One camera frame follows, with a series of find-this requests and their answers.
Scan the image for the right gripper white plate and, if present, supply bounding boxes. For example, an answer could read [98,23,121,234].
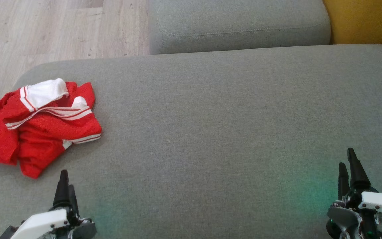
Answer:
[326,148,382,239]

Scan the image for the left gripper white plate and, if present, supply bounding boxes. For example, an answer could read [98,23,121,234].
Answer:
[0,170,97,239]

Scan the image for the red white-striped shorts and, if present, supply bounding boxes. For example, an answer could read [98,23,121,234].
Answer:
[0,106,102,179]

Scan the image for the grey fabric sofa back cushion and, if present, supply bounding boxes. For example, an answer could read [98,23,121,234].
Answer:
[148,0,331,55]

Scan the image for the grey fabric sofa seat cushion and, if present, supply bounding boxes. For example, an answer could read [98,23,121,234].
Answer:
[0,44,382,239]

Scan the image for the mustard yellow cushion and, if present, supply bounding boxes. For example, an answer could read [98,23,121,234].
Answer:
[322,0,382,47]

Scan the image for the red shirt with white sleeves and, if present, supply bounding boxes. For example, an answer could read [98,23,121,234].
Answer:
[0,78,96,133]

